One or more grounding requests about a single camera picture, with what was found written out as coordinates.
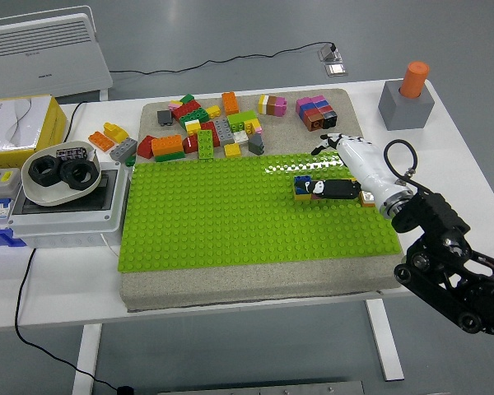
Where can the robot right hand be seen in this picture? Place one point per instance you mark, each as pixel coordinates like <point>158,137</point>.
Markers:
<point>366,164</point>

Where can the blue toy brick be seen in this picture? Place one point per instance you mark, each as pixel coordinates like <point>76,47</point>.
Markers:
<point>299,183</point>

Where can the white pink brown yellow brick stick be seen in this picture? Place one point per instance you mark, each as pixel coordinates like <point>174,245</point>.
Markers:
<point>273,105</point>

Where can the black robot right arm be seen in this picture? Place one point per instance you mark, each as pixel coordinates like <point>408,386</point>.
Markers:
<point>432,214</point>

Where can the small pink toy brick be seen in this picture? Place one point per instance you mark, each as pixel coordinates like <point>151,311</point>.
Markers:
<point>173,107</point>
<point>258,131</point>

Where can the lime green toy brick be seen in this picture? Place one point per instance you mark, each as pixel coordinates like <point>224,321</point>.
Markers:
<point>240,120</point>

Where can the long grey toy brick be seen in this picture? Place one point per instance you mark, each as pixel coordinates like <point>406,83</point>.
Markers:
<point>223,131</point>

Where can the tall orange toy brick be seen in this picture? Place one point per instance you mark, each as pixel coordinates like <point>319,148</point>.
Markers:
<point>230,103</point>

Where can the long green toy brick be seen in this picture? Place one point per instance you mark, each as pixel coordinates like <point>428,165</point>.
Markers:
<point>206,145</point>

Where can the green studded baseplate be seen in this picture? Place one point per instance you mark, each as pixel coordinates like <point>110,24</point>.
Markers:
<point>210,214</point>

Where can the large red toy brick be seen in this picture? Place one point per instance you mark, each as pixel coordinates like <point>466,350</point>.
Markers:
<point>187,110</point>

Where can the small green toy brick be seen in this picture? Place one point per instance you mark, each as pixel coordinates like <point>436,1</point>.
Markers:
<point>187,98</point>

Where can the flat green toy brick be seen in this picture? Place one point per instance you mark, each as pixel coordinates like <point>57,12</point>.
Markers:
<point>171,156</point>

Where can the thin yellow toy brick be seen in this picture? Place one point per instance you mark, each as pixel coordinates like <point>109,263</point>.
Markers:
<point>176,102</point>

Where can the long orange toy brick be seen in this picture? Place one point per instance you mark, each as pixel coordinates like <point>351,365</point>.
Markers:
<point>166,145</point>

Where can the dark grey toy brick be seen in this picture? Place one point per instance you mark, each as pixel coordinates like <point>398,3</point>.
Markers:
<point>164,117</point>

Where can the red sloped toy brick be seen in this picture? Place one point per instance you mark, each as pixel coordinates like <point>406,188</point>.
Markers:
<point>145,147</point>

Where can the yellow sloped toy brick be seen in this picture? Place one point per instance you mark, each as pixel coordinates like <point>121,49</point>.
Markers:
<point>116,132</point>

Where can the magenta blue black brick stick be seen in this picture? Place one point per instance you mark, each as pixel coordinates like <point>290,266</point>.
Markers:
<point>330,119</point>

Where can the grey cube block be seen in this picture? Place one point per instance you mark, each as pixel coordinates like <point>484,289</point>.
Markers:
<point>403,115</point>

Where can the pink red brown brick stick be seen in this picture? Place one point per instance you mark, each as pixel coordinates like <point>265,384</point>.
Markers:
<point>315,122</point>

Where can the orange cylinder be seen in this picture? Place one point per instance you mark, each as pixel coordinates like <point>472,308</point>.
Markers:
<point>413,80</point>

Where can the closed metal floor cover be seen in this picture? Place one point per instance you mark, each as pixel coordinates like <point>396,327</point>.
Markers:
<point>336,70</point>

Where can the dark grey sloped brick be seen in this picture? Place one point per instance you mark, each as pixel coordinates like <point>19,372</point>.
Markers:
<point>256,145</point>

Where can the open metal floor socket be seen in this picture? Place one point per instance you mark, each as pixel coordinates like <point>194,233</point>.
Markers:
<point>327,53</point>

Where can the grey-brown foam mat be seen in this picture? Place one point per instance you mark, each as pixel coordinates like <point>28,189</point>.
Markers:
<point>251,288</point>

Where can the white table leg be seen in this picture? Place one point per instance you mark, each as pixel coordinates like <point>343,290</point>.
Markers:
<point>385,341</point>
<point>86,358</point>

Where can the small dark green piece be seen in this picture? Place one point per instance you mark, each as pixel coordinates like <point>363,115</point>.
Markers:
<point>130,160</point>

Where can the black terminal block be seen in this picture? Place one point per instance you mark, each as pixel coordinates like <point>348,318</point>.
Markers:
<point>72,152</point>

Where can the large black hex nut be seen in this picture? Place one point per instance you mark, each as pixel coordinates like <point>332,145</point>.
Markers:
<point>68,181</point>
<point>35,175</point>

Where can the white junction box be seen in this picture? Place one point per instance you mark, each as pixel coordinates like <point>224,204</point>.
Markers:
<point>66,230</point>

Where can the yellow and white tissue box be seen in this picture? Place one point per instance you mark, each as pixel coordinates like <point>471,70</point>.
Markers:
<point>49,119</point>

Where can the white bowl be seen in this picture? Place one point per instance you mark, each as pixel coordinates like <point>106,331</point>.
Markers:
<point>45,197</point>

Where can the white panel heater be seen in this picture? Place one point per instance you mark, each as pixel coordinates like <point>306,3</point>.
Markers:
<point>45,61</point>

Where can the grey push-button box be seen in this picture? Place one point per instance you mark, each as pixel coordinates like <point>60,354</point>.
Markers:
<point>0,187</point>

